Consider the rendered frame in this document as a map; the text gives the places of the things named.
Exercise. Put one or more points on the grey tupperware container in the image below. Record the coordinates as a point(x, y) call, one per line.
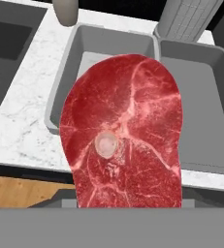
point(68, 68)
point(204, 106)

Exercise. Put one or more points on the beige cylindrical jar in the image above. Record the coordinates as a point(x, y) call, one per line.
point(65, 11)

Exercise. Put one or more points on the raw red steak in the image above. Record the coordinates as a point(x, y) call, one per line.
point(142, 106)

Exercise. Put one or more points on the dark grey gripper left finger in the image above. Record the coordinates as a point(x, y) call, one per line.
point(63, 198)

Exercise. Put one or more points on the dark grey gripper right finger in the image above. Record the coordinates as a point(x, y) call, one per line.
point(191, 197)

